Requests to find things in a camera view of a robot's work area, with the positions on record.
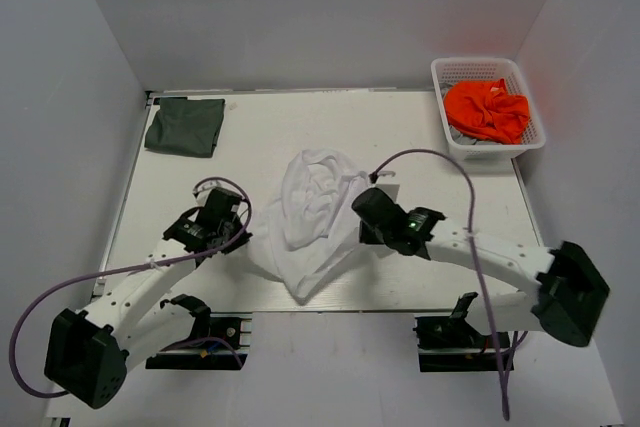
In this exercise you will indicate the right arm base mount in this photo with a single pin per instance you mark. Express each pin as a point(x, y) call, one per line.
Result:
point(448, 345)

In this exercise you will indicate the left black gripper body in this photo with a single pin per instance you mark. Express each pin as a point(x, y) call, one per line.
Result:
point(230, 228)

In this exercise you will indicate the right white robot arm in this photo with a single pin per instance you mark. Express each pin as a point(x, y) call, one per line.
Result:
point(557, 291)

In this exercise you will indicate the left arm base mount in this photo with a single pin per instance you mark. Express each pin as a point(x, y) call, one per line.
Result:
point(225, 349)

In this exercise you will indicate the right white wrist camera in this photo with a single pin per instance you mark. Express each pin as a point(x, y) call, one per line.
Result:
point(387, 182)

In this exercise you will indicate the white plastic basket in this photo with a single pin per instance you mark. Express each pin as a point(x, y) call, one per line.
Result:
point(451, 70)

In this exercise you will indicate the orange t-shirt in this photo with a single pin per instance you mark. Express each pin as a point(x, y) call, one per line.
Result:
point(487, 111)

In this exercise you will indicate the grey t-shirt in basket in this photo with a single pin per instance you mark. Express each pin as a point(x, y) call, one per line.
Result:
point(463, 139)

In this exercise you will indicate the folded dark green t-shirt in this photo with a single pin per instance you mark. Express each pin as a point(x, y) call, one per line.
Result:
point(188, 128)

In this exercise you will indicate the white t-shirt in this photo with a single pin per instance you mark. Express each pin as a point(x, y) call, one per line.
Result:
point(308, 227)

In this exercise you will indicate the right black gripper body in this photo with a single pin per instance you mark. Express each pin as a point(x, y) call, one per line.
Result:
point(387, 237)

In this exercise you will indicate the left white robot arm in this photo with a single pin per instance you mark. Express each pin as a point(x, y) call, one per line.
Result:
point(91, 350)

